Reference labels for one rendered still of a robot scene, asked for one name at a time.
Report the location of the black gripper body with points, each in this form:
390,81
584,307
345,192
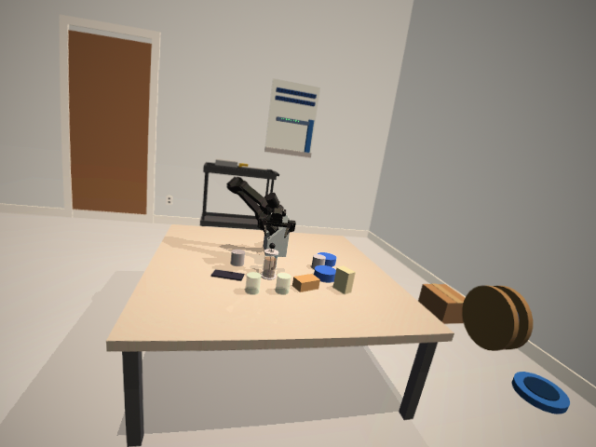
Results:
276,222

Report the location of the glass coffee press with black knob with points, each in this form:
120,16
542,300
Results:
270,263

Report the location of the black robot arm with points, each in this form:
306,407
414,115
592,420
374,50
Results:
261,206

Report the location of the blue short cylinder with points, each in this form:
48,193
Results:
325,273
330,259

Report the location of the pale yellow block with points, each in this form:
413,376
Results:
344,279

